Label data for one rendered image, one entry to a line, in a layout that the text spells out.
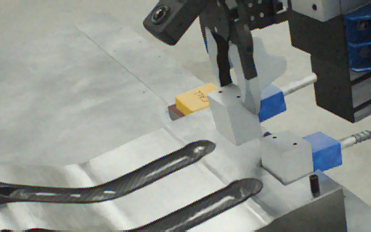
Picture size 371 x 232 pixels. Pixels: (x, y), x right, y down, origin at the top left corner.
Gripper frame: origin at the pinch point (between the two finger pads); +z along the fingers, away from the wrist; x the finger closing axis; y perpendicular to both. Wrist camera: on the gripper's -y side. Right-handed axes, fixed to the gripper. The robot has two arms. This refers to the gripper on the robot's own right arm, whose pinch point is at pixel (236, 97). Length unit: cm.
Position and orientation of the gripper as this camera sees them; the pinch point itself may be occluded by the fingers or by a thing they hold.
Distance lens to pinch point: 111.0
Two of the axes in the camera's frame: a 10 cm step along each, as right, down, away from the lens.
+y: 8.7, -3.7, 3.4
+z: 1.7, 8.5, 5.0
